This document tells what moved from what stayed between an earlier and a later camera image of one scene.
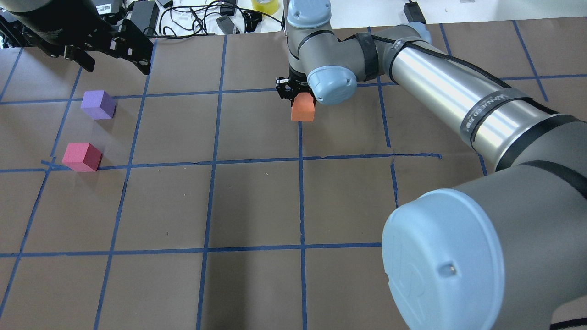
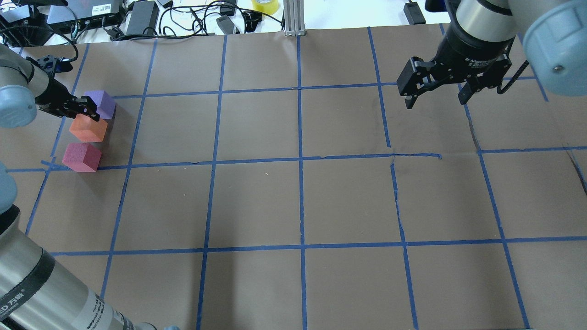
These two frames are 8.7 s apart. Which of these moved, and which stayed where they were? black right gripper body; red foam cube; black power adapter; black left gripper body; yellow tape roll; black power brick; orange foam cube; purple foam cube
Moved: orange foam cube; black left gripper body; black right gripper body
Stayed: purple foam cube; black power adapter; red foam cube; yellow tape roll; black power brick
